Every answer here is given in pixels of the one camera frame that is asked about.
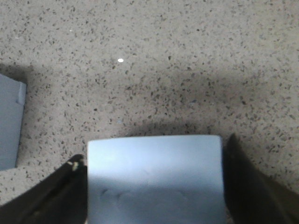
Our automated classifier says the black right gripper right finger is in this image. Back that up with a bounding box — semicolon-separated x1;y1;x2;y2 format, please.
223;134;299;224

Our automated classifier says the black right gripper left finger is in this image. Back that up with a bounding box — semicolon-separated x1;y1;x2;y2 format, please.
0;154;88;224

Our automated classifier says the light blue foam cube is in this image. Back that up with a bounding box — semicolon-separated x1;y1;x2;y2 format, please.
0;75;27;170

